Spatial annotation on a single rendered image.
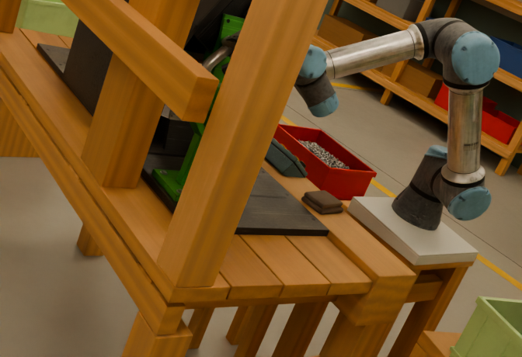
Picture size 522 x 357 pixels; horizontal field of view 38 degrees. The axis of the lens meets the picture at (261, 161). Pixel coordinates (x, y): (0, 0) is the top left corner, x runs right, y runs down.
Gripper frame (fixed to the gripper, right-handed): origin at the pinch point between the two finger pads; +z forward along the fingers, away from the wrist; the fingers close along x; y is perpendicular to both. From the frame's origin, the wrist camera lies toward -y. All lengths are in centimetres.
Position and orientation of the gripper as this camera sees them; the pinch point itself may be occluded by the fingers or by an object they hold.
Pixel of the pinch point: (225, 49)
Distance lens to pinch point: 202.3
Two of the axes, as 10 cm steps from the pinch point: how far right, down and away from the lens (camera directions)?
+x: -4.2, -7.4, -5.3
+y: 7.0, -6.3, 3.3
